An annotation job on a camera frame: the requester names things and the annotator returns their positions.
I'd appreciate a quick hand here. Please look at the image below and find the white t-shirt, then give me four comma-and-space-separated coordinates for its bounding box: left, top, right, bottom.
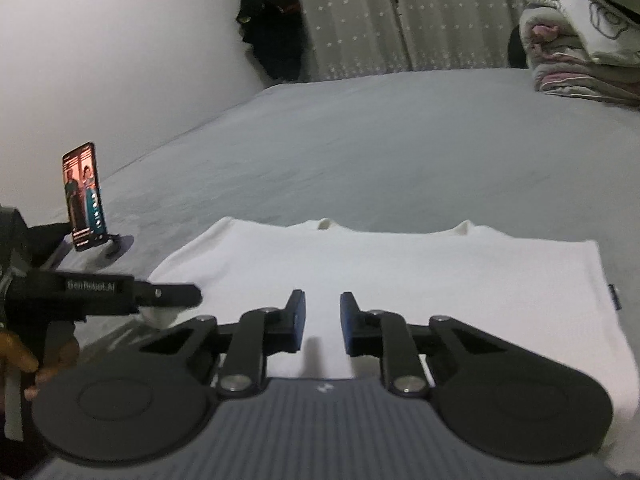
150, 217, 639, 446

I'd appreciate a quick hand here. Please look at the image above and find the person's left hand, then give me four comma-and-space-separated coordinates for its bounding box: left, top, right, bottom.
1, 328, 80, 401

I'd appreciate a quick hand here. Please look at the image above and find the black phone stand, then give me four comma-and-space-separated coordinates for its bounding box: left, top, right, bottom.
103, 234, 134, 260

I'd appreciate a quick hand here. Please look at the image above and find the smartphone with lit screen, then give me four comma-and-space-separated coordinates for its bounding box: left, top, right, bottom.
62, 142, 108, 252

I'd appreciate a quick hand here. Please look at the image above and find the grey bed blanket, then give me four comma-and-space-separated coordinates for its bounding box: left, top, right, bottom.
0, 67, 640, 361

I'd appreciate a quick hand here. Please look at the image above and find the black hanging garment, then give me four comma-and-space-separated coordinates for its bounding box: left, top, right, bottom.
235, 0, 305, 81

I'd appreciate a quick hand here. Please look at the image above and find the grey star-patterned curtain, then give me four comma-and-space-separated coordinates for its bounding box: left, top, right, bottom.
300, 0, 523, 80

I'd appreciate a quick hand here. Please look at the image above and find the folded pink white quilt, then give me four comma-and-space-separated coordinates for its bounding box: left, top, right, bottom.
518, 0, 639, 108

